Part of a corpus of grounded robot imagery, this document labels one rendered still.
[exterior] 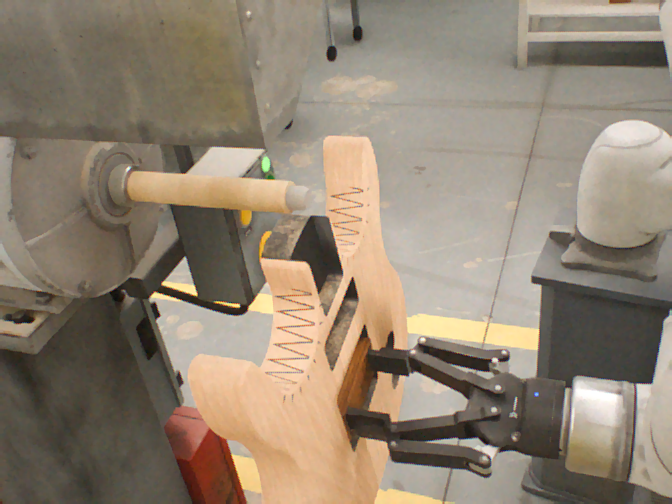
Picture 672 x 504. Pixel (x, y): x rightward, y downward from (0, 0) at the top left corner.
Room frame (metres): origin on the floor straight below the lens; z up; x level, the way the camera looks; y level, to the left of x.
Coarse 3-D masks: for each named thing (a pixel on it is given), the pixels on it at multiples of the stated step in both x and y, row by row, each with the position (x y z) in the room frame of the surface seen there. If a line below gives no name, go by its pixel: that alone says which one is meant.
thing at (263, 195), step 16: (144, 176) 0.66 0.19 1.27; (160, 176) 0.65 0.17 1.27; (176, 176) 0.65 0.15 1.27; (192, 176) 0.64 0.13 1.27; (208, 176) 0.64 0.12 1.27; (128, 192) 0.65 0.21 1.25; (144, 192) 0.65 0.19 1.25; (160, 192) 0.64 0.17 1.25; (176, 192) 0.63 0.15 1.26; (192, 192) 0.62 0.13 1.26; (208, 192) 0.62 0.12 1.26; (224, 192) 0.61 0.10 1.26; (240, 192) 0.60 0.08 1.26; (256, 192) 0.60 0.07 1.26; (272, 192) 0.59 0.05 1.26; (240, 208) 0.60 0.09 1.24; (256, 208) 0.59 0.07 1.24; (272, 208) 0.59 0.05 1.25
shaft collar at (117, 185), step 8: (120, 168) 0.67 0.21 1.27; (128, 168) 0.67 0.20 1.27; (136, 168) 0.68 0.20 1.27; (112, 176) 0.66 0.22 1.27; (120, 176) 0.66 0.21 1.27; (128, 176) 0.66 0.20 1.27; (112, 184) 0.66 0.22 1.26; (120, 184) 0.65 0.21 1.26; (112, 192) 0.65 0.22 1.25; (120, 192) 0.65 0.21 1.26; (112, 200) 0.66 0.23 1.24; (120, 200) 0.65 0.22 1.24; (128, 200) 0.65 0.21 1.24
